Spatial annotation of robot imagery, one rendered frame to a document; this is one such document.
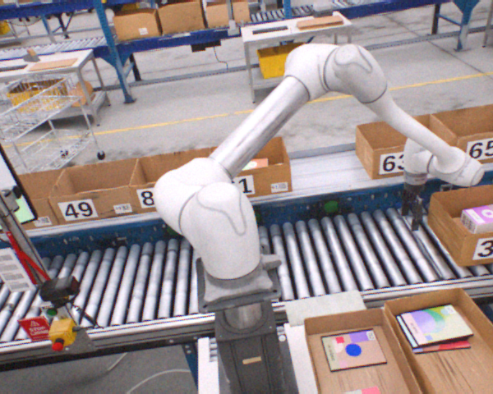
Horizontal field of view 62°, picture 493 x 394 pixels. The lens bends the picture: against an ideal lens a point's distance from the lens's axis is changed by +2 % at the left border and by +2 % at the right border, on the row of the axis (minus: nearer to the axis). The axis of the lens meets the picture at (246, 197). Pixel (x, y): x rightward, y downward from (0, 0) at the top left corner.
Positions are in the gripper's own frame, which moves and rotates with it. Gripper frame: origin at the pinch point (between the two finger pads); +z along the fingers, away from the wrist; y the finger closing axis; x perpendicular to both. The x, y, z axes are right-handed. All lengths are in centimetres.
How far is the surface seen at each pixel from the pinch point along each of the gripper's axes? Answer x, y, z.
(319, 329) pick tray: -49, 45, 7
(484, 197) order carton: 35.6, -7.7, -0.1
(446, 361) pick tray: -12, 61, 9
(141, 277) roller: -122, 2, 11
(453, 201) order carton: 22.3, -7.5, -0.3
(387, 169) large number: -0.4, -28.9, -8.2
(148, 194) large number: -117, -28, -14
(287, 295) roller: -58, 24, 10
